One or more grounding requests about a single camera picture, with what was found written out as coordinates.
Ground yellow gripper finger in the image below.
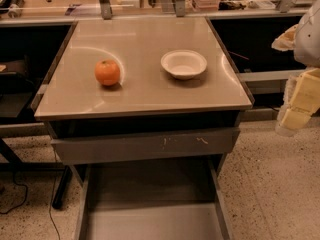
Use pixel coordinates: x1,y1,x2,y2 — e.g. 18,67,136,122
275,67,320,137
271,24,298,52

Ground orange fruit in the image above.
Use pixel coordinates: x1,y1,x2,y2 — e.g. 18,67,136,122
94,59,120,86

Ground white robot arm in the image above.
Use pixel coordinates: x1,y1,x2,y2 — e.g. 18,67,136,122
271,0,320,136

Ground open grey middle drawer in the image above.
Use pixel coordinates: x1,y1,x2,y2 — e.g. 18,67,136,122
74,158,234,240

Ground grey drawer cabinet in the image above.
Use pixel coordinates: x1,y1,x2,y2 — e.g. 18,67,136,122
30,16,256,240

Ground grey top drawer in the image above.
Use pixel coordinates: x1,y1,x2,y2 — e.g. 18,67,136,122
51,127,240,165

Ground white paper bowl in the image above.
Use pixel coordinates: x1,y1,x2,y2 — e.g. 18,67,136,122
161,50,207,80

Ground black table leg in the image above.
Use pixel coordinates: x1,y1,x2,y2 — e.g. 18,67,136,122
51,166,72,209

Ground tool on left bench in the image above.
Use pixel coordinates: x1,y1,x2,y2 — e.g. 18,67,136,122
0,0,25,18

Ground grey metal post middle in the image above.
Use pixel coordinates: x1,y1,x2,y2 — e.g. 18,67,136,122
175,0,185,17

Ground grey metal post left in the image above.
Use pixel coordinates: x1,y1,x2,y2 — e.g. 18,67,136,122
99,0,112,20

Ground black floor cable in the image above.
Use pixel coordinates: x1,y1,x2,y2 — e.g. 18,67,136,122
0,170,29,216

